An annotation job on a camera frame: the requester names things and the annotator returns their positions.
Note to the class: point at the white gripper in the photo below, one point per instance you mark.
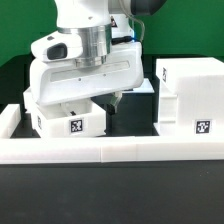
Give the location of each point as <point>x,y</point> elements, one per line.
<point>56,75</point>

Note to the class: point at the white front drawer with tag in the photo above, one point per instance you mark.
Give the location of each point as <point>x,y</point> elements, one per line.
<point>52,122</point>

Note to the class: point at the white drawer with tag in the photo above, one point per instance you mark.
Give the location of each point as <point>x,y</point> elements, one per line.
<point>28,101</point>
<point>52,122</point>

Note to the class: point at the white front fence wall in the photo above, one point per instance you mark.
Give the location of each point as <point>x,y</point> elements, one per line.
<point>110,149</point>

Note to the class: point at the white drawer cabinet box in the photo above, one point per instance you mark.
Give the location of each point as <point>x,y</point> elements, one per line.
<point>191,97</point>

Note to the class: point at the white plate with fiducial tags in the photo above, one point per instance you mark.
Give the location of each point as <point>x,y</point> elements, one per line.
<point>145,88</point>

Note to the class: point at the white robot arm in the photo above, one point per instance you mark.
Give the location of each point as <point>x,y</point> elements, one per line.
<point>89,54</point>

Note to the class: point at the white fence wall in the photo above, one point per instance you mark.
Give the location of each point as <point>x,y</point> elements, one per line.
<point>9,120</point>
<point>110,149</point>

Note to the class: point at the white left fence wall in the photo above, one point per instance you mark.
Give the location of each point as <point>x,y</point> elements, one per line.
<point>9,120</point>

